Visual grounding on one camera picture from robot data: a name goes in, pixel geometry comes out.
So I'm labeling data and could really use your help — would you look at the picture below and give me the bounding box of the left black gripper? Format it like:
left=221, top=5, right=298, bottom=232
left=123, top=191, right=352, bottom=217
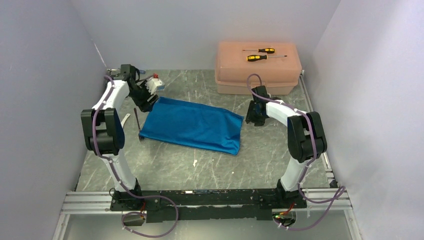
left=128, top=80, right=159, bottom=113

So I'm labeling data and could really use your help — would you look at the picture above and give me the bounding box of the blue cloth napkin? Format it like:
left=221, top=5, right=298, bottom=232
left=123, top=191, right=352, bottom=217
left=139, top=97, right=244, bottom=156

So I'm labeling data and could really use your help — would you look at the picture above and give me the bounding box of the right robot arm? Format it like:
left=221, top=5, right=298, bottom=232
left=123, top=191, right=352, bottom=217
left=245, top=85, right=328, bottom=208

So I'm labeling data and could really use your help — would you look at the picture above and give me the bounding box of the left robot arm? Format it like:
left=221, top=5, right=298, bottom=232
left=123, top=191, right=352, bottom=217
left=80, top=64, right=164, bottom=210

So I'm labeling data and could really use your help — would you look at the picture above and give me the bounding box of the white plastic utensil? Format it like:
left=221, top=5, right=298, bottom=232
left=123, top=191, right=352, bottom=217
left=120, top=113, right=131, bottom=128

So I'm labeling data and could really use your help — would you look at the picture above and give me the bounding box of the purple fork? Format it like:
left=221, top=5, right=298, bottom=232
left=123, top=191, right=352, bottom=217
left=133, top=107, right=145, bottom=143

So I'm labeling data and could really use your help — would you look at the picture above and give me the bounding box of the peach plastic toolbox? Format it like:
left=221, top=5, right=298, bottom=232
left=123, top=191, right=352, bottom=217
left=215, top=41, right=302, bottom=95

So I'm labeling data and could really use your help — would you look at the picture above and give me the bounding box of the yellow black screwdriver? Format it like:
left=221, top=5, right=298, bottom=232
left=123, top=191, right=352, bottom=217
left=246, top=54, right=287, bottom=62

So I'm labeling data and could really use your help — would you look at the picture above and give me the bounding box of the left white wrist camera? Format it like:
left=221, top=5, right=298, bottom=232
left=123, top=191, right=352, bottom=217
left=145, top=77, right=165, bottom=95

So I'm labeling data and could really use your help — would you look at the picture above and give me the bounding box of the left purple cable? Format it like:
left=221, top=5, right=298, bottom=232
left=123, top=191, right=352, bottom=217
left=91, top=74, right=180, bottom=240

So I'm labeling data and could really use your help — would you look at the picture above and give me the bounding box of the small black-handled screwdriver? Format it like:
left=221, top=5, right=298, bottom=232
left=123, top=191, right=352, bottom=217
left=242, top=47, right=275, bottom=54

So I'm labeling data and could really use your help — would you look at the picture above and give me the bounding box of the aluminium frame rail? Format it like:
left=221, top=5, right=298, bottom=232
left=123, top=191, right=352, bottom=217
left=52, top=188, right=363, bottom=240

